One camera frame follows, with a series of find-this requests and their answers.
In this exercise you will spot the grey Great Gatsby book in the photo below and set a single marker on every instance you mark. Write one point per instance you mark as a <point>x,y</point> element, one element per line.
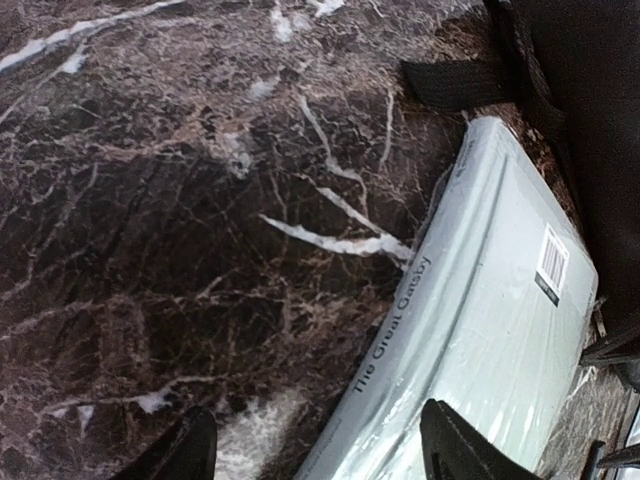
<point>490,317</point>

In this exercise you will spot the black student bag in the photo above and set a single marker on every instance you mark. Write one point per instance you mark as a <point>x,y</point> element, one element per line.
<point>573,69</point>

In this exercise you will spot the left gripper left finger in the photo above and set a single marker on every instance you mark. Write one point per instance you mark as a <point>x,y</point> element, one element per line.
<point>187,450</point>

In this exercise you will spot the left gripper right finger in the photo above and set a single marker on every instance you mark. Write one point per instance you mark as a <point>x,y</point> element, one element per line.
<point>453,449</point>

